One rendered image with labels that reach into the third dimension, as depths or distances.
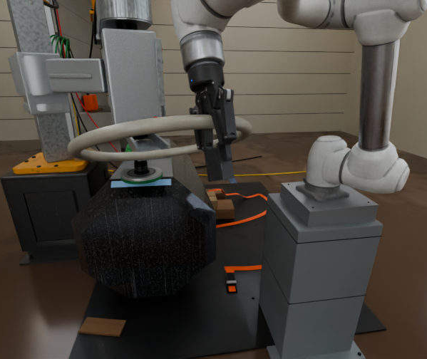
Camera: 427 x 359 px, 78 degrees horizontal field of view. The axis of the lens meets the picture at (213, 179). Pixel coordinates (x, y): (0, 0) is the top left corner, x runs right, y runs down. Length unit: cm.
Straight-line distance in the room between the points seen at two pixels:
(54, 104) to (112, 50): 111
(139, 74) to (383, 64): 93
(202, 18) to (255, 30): 662
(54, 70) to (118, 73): 100
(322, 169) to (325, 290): 58
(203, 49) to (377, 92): 66
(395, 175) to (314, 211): 32
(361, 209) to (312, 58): 659
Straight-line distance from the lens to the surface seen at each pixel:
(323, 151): 125
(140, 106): 131
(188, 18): 60
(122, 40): 130
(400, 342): 206
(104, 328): 189
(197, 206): 159
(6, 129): 797
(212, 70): 57
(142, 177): 139
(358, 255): 142
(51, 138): 239
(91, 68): 206
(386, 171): 118
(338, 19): 103
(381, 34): 99
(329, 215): 126
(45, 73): 228
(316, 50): 774
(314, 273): 137
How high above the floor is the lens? 140
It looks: 21 degrees down
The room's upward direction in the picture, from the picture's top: straight up
